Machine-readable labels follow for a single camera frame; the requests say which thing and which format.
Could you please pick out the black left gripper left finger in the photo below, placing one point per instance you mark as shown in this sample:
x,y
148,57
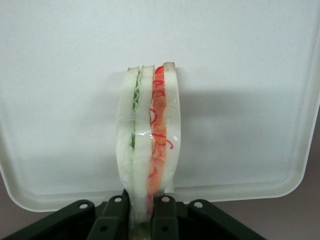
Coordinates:
x,y
115,215

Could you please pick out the triangle sandwich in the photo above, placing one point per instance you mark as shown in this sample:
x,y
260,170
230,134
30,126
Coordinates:
x,y
140,140

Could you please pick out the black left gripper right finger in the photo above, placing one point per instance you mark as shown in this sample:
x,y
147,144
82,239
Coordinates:
x,y
165,215

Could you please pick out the beige plastic tray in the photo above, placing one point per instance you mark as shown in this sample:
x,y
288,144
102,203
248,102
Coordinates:
x,y
225,75

